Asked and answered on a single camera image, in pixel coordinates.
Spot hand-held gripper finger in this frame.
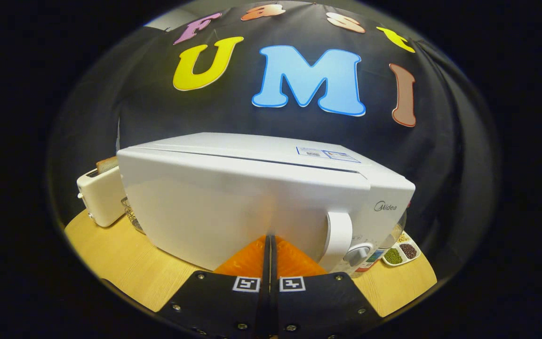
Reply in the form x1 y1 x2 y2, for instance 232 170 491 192
271 235 383 339
156 234 271 339

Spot white microwave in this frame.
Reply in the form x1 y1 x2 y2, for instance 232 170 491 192
117 132 416 278

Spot clear plastic bottle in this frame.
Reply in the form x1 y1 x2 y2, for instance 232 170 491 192
355 202 412 274

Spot white divided bean dish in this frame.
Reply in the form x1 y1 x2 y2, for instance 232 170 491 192
382 232 421 267

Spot cream toaster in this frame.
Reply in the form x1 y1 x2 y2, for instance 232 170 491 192
77 165 127 228

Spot toast slice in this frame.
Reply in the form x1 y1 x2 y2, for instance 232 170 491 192
96 157 119 174

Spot wire mesh basket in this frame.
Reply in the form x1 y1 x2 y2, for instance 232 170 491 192
120 197 145 234

